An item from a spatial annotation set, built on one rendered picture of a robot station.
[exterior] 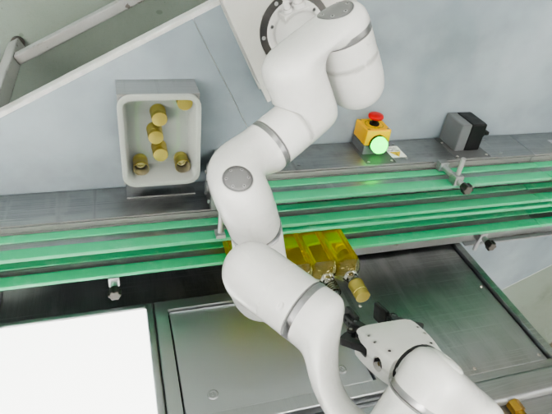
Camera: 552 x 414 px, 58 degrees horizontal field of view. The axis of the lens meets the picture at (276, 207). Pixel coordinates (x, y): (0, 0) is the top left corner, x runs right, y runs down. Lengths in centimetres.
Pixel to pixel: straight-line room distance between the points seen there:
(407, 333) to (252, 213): 29
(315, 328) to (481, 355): 79
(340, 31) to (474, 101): 80
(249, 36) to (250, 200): 48
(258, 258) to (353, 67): 35
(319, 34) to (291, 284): 37
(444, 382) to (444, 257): 101
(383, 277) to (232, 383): 56
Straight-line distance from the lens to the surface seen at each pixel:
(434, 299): 142
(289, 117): 77
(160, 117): 112
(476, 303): 147
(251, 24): 106
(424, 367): 58
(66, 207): 123
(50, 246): 116
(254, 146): 73
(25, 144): 123
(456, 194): 144
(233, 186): 67
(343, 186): 120
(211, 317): 119
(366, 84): 83
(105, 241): 114
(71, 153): 123
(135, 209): 120
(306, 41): 76
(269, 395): 108
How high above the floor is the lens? 182
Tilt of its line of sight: 49 degrees down
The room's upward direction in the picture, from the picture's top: 154 degrees clockwise
